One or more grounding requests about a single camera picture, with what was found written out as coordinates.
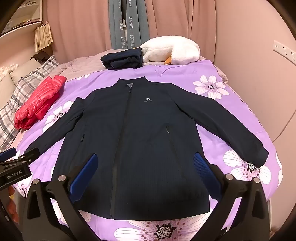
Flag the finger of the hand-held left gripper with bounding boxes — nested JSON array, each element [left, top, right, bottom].
[[17, 149, 40, 166], [0, 148, 17, 163]]

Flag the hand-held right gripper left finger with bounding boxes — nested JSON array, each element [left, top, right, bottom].
[[23, 154, 100, 241]]

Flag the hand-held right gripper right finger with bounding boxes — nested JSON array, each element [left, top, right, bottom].
[[193, 153, 271, 241]]

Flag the navy zip jacket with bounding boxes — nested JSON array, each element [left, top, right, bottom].
[[28, 77, 270, 220]]

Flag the folded navy clothes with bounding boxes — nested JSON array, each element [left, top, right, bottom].
[[100, 47, 144, 69]]

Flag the red puffer jacket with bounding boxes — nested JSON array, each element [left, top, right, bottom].
[[14, 75, 67, 130]]

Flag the cream pillow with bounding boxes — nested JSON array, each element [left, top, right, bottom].
[[9, 55, 55, 86], [0, 74, 18, 109]]

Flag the grey plaid pillow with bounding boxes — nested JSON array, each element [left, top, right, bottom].
[[0, 55, 61, 145]]

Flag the white fluffy toy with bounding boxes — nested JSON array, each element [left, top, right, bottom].
[[0, 63, 19, 79]]

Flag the purple floral blanket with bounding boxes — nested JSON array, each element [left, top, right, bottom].
[[13, 59, 284, 241]]

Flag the dark cloth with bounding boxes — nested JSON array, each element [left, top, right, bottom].
[[30, 52, 50, 63]]

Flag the pink quilt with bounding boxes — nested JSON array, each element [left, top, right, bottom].
[[54, 50, 228, 86]]

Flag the beige tassel fringe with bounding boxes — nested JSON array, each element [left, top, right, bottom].
[[35, 23, 54, 52]]

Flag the white plush goose toy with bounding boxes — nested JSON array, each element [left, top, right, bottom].
[[140, 37, 201, 65]]

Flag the white wall shelf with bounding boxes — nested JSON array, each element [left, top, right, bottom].
[[0, 0, 44, 39]]

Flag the white wall socket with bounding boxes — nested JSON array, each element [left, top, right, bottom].
[[273, 40, 296, 61]]

